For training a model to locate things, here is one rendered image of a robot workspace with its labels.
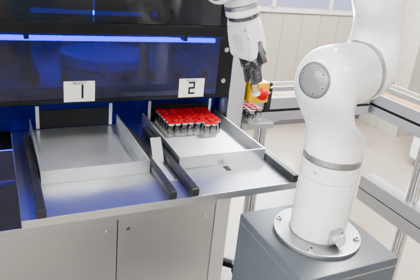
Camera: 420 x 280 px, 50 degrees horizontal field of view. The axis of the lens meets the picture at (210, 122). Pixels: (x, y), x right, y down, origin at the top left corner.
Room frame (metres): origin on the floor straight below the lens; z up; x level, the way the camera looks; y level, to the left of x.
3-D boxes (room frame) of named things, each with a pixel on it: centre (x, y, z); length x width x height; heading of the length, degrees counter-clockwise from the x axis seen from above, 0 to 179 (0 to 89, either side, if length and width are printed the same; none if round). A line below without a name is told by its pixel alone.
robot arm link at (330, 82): (0.83, -0.24, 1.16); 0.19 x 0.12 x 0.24; 135
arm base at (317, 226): (0.86, -0.26, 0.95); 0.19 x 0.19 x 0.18
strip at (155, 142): (1.06, 0.11, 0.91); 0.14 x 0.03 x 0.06; 27
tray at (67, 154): (1.12, 0.33, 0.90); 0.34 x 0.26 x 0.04; 27
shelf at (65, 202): (1.13, 0.15, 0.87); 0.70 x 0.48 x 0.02; 117
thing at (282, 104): (1.74, -0.33, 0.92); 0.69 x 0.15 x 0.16; 117
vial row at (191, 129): (1.31, 0.05, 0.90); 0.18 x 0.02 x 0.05; 117
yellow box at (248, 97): (1.49, -0.14, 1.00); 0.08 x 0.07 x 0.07; 27
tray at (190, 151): (1.27, 0.03, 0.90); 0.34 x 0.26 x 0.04; 27
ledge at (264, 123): (1.53, -0.14, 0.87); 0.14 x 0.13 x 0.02; 27
